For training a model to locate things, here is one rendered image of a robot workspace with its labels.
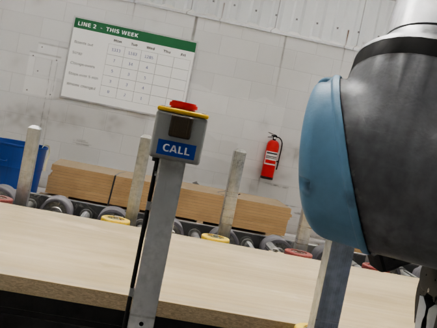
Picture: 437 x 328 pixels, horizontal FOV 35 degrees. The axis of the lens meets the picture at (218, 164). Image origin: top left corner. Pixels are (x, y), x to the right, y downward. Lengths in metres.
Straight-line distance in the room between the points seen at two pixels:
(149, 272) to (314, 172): 0.56
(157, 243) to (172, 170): 0.10
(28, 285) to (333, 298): 0.51
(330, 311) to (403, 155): 0.61
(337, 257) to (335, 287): 0.04
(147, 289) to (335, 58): 7.56
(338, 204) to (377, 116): 0.06
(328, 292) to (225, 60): 7.27
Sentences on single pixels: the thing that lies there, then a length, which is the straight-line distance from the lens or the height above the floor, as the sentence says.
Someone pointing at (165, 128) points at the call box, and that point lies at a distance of 0.94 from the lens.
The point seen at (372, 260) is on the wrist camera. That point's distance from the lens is 0.93.
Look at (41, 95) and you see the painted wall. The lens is 8.26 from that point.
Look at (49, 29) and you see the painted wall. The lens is 8.30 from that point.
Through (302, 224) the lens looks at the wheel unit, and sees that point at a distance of 2.13.
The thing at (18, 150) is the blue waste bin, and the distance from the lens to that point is 6.50.
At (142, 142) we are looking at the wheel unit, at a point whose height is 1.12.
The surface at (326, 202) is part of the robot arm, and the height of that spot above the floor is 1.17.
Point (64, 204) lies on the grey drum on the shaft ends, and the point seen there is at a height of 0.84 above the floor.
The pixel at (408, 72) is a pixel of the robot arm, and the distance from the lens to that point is 0.47.
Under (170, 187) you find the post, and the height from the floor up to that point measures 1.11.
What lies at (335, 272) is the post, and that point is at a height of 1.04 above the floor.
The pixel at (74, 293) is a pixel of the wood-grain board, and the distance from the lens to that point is 1.21.
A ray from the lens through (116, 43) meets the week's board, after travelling 8.19.
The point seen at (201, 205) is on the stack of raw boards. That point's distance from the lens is 6.94.
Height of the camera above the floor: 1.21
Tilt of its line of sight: 3 degrees down
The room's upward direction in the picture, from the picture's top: 11 degrees clockwise
